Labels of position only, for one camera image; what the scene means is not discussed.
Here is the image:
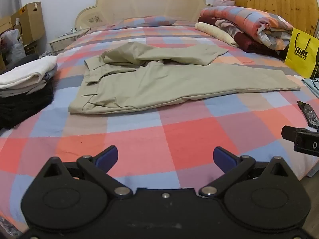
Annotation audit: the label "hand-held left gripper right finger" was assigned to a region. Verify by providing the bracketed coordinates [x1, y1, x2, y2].
[198, 146, 299, 200]

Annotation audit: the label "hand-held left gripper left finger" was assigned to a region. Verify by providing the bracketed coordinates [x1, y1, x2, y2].
[43, 145, 133, 200]

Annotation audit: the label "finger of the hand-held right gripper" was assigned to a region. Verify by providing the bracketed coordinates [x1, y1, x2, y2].
[281, 126, 309, 142]

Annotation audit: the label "beige pants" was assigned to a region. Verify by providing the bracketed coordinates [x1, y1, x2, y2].
[68, 41, 302, 115]

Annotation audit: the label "black remote control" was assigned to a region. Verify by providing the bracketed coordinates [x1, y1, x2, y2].
[296, 101, 319, 130]

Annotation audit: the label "bed with checked sheet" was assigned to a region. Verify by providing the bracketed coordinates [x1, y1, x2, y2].
[0, 17, 319, 232]

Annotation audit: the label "light blue cloth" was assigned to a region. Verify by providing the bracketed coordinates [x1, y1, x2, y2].
[301, 78, 319, 97]

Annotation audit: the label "yellow paper bag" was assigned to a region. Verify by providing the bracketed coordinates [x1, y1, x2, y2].
[285, 27, 319, 79]

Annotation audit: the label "dark red blanket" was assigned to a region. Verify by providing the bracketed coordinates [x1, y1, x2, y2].
[198, 16, 291, 60]

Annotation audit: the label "black knitted cloth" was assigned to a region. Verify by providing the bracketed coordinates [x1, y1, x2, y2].
[0, 80, 55, 130]

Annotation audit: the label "white folded towel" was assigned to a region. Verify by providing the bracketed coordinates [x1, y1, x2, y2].
[0, 55, 58, 97]

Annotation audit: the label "checked folded quilt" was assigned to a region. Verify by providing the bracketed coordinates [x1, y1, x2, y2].
[198, 6, 294, 51]

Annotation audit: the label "cream folded blanket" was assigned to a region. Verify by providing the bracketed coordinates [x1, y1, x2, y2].
[195, 22, 240, 48]

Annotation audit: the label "cream nightstand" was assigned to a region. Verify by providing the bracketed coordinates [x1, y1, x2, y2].
[48, 27, 91, 56]

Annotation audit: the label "checked pillow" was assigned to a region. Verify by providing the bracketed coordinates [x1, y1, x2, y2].
[110, 15, 178, 30]

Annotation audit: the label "grey plastic bag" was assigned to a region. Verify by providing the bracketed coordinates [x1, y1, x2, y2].
[0, 29, 27, 64]

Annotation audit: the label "pink pillow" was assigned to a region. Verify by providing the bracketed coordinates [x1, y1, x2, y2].
[213, 0, 236, 7]

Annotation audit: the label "large cardboard box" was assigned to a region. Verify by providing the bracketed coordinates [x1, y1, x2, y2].
[10, 2, 46, 43]

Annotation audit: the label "cream scalloped headboard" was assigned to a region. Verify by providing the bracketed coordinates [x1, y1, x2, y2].
[75, 0, 213, 29]

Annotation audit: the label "small cardboard box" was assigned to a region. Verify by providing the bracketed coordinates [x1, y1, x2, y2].
[0, 16, 13, 34]

